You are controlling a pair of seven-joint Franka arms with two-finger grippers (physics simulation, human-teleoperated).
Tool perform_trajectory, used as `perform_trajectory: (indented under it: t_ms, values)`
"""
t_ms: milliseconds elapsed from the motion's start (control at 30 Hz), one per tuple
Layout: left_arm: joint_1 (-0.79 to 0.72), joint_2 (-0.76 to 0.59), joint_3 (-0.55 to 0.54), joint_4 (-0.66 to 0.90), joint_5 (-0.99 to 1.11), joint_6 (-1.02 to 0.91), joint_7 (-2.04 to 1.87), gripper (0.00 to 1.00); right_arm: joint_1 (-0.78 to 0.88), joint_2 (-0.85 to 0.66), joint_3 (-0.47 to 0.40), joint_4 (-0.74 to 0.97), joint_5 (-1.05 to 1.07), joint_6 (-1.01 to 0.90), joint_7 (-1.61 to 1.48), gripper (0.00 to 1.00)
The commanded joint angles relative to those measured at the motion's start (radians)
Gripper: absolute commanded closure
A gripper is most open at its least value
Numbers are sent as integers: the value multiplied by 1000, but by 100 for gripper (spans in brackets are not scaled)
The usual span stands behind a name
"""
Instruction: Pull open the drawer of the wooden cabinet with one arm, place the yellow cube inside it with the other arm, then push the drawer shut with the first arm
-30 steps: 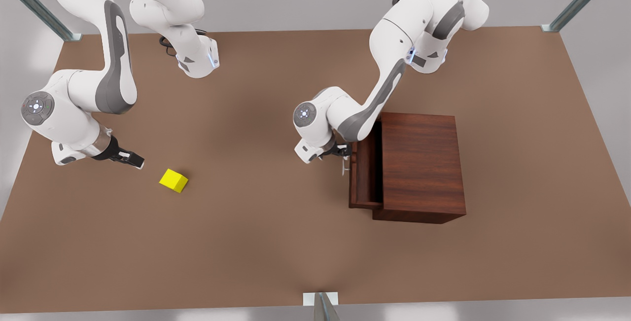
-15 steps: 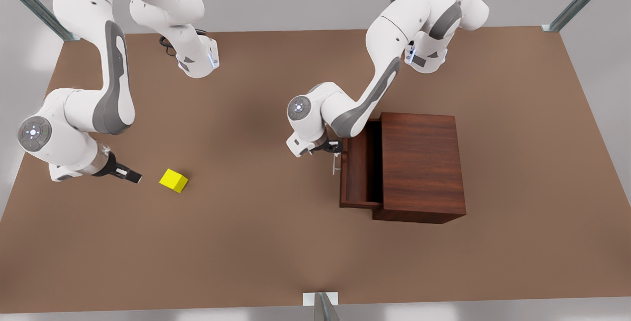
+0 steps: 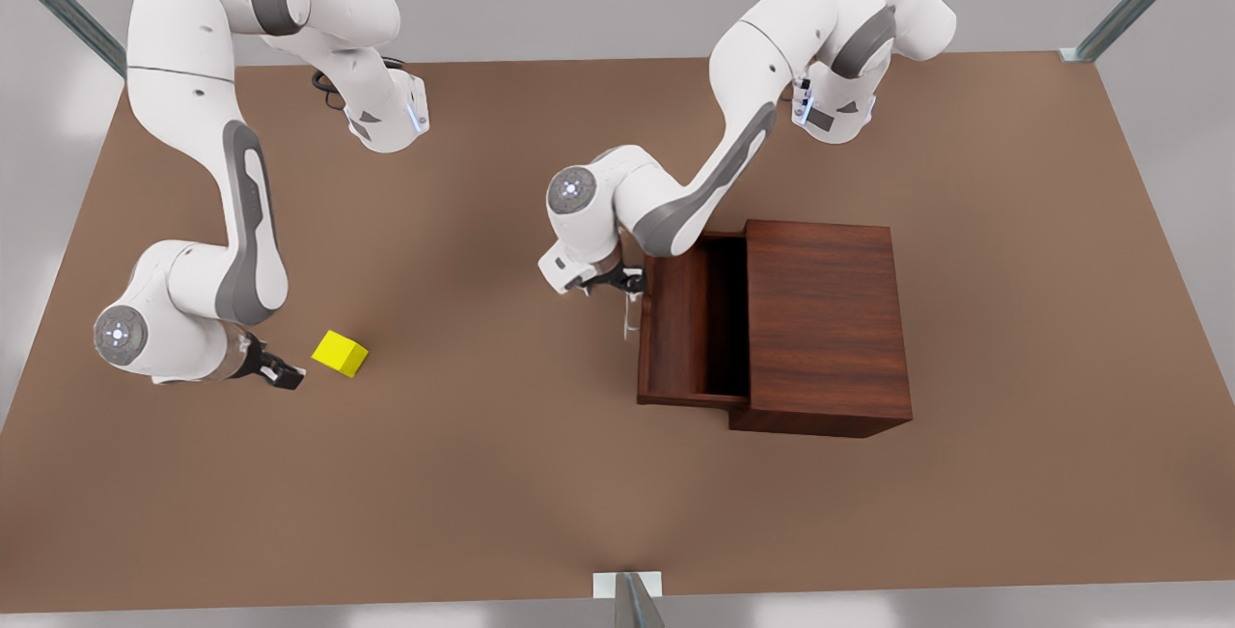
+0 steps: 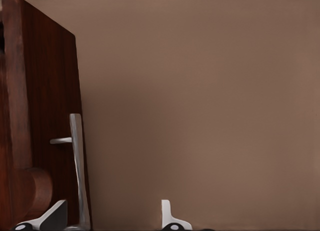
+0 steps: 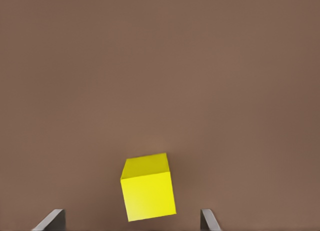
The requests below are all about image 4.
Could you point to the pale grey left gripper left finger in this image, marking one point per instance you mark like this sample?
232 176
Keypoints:
51 214

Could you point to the dark wooden cabinet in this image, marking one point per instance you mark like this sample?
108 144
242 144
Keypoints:
45 91

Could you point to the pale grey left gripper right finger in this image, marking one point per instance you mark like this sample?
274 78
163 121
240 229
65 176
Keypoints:
167 216

